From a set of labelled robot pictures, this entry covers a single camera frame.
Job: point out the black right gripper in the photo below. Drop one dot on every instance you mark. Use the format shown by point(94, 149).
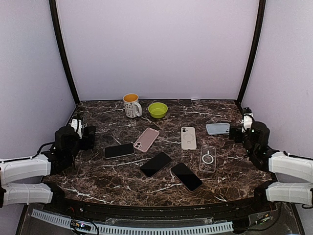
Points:
point(234, 129)

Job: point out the light blue slotted cable duct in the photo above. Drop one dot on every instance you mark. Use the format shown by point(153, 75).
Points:
point(132, 227)

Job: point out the beige phone case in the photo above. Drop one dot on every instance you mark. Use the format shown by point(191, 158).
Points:
point(188, 138)

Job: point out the pink phone case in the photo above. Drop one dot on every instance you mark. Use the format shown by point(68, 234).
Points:
point(146, 139)

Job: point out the black frame post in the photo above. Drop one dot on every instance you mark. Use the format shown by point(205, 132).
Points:
point(253, 51)
point(62, 50)

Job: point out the white floral mug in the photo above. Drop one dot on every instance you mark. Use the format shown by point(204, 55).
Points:
point(132, 106)

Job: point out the white smartphone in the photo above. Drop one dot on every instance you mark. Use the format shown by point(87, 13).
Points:
point(155, 164)

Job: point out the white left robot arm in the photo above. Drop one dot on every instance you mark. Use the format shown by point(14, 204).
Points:
point(51, 159)

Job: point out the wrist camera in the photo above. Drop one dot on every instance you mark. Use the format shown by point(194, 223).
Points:
point(77, 123)
point(247, 119)

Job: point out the clear purple phone case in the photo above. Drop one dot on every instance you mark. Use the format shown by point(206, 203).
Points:
point(207, 163)

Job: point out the pink smartphone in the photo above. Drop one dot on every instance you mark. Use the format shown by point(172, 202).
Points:
point(119, 151)

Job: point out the small circuit board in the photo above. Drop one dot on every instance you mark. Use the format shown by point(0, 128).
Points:
point(80, 226)

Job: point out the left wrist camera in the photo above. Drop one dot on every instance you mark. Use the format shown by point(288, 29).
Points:
point(77, 123)

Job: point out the lime green bowl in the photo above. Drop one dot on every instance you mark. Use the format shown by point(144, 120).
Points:
point(158, 110)

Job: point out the black right frame post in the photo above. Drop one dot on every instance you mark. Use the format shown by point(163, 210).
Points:
point(253, 51)

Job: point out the black left frame post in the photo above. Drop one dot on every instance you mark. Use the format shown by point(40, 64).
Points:
point(62, 50)

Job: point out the black front table rail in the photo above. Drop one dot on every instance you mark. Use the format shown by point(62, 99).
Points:
point(152, 199)

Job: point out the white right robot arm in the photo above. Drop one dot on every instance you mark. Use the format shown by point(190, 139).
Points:
point(255, 141)

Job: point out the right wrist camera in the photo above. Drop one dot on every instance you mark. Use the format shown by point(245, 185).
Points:
point(247, 119)

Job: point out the light blue phone case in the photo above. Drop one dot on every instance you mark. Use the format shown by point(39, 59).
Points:
point(218, 128)

